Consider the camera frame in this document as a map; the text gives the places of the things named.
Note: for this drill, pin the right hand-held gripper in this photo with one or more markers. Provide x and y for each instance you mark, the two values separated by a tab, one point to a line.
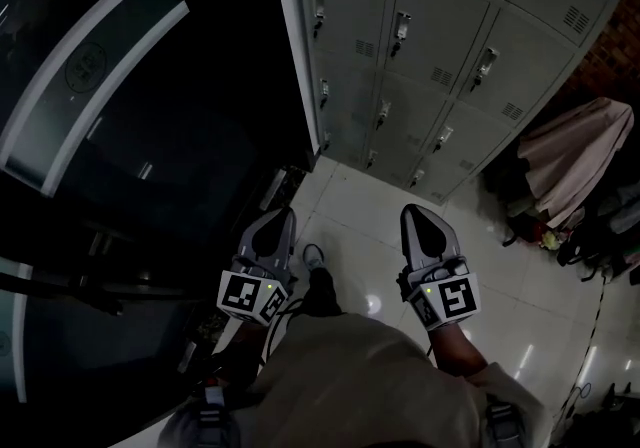
440	281

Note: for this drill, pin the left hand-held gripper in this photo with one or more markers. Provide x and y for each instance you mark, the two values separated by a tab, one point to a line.
257	263

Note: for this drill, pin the grid of grey locker doors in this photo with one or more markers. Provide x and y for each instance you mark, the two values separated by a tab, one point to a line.
425	21

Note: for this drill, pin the person's right forearm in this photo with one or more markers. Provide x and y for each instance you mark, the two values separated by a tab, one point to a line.
452	351

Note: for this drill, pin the person's left forearm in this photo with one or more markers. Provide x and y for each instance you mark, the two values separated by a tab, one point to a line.
246	337

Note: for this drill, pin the grey metal locker cabinet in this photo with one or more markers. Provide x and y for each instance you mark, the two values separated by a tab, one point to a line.
292	36

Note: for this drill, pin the glass door with frosted stripes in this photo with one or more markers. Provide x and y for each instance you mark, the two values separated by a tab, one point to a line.
55	101

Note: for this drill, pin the round door sticker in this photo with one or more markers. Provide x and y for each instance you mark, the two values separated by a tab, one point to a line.
86	67

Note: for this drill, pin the person's grey shoe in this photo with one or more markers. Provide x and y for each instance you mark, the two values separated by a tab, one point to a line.
313	256

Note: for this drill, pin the person's black trouser leg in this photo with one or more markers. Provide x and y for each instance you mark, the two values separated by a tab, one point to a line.
321	291

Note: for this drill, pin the yellow-green soft item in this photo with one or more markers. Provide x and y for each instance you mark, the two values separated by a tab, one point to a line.
550	239

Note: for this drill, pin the person's beige shirt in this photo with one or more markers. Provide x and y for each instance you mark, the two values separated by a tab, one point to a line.
360	386

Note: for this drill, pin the pile of dark bags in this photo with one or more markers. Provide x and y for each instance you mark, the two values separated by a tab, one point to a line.
595	241

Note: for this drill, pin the pink draped cloth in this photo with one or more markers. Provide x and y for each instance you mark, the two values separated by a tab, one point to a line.
575	156

